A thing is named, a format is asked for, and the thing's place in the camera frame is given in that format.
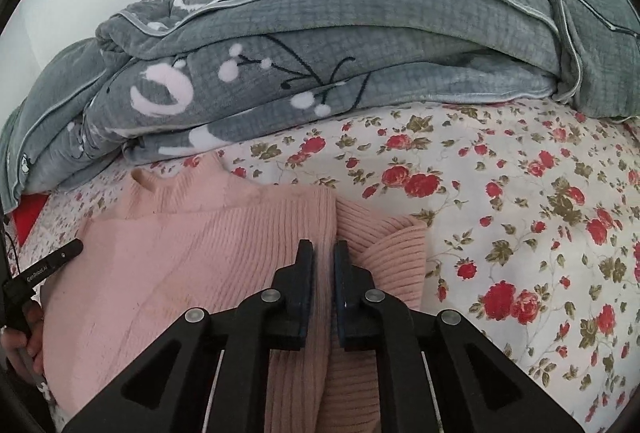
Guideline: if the floral bed sheet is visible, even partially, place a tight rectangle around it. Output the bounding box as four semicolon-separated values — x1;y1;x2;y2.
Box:
30;100;640;433

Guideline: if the grey floral blanket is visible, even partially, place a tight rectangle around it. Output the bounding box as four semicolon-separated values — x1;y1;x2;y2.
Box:
0;0;640;214

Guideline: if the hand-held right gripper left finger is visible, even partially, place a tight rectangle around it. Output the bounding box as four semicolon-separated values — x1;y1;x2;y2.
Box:
62;239;316;433

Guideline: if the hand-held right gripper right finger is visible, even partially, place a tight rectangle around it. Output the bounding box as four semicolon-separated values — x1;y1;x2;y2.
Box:
332;239;583;433

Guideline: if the red pillow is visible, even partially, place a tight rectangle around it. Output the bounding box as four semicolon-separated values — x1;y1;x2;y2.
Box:
10;193;51;250

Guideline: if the pink knit sweater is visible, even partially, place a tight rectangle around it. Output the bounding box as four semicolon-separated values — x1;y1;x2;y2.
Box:
40;153;429;433

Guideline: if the person's left hand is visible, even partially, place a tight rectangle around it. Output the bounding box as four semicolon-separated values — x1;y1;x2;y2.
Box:
0;302;47;380

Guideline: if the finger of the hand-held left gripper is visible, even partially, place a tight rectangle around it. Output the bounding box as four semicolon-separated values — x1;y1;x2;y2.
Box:
47;239;85;272

